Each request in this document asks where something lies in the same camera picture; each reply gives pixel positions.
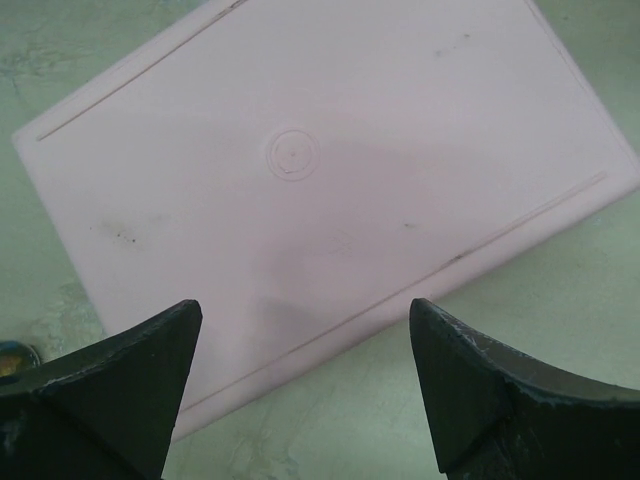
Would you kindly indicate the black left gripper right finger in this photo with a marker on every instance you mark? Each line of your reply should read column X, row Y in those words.
column 495, row 412

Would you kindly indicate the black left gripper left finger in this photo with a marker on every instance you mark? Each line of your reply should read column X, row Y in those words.
column 106, row 411

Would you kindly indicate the pink perforated basket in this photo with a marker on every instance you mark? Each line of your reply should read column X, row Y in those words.
column 305, row 169

